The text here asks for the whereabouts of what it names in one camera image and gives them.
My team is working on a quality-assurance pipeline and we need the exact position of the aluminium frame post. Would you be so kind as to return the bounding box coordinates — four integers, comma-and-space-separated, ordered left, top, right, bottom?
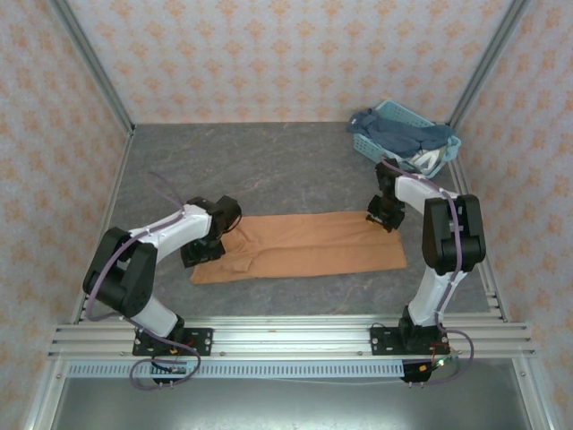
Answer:
449, 0, 533, 131
47, 0, 136, 135

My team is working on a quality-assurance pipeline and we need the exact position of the grey slotted cable duct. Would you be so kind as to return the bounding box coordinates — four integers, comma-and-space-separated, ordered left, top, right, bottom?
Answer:
65, 361, 406, 380

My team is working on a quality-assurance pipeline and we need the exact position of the orange printed t-shirt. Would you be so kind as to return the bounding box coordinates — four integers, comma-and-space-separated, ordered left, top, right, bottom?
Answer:
190, 210, 407, 286

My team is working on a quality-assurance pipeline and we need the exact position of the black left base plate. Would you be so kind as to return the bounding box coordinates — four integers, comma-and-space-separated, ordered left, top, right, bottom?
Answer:
132, 328, 214, 358

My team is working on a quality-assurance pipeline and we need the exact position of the light blue plastic basket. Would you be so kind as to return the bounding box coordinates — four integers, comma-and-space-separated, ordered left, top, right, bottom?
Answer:
352, 99, 462, 178

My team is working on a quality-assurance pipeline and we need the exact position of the aluminium frame leg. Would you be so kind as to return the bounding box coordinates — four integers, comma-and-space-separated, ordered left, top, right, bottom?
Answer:
24, 357, 68, 430
512, 357, 559, 430

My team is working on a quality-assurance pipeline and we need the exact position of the dark blue t-shirt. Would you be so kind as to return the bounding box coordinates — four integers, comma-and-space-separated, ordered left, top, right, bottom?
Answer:
346, 107, 457, 159

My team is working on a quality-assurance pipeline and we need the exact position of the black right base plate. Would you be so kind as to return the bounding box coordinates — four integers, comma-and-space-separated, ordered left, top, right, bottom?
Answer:
370, 325, 450, 358

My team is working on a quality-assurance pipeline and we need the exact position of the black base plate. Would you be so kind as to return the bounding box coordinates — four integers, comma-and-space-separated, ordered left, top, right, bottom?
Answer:
132, 328, 214, 358
370, 325, 450, 358

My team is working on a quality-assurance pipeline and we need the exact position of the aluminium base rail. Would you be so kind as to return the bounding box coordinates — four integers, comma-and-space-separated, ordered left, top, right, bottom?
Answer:
47, 315, 536, 359

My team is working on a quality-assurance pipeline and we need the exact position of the white t-shirt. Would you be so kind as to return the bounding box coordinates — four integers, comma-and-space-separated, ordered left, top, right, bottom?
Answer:
405, 146, 450, 174

